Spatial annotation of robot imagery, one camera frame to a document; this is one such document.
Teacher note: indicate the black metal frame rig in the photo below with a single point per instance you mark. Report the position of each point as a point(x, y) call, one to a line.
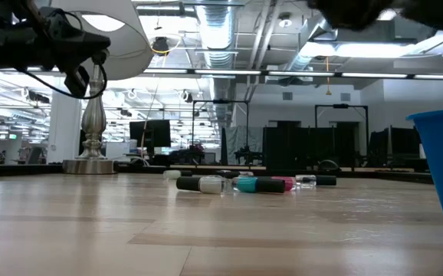
point(340, 106)
point(221, 102)

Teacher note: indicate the black partition screen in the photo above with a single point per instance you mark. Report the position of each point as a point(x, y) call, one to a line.
point(401, 142)
point(302, 145)

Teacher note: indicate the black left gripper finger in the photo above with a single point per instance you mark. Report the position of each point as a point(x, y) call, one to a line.
point(93, 51)
point(95, 39)

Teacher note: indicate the long ceiling light strip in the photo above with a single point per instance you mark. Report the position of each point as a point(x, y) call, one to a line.
point(225, 72)

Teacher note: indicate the hot pink nail polish bottle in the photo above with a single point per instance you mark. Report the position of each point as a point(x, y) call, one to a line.
point(290, 183)

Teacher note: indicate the silver lamp with white shade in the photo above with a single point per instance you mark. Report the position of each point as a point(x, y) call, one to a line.
point(93, 119)

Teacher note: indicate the silver ventilation duct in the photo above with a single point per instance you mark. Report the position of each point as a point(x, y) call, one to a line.
point(215, 38)
point(300, 62)

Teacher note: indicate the grey tarp cover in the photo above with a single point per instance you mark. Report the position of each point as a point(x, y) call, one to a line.
point(244, 138)

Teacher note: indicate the black ceiling camera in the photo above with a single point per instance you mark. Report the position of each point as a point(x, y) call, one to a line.
point(160, 45)

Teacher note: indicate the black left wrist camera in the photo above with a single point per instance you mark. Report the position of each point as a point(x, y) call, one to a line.
point(76, 82)

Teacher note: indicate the black computer monitor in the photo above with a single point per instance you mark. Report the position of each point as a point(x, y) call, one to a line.
point(156, 132)

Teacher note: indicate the bright ceiling light panel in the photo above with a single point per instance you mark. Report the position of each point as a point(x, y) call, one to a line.
point(359, 50)

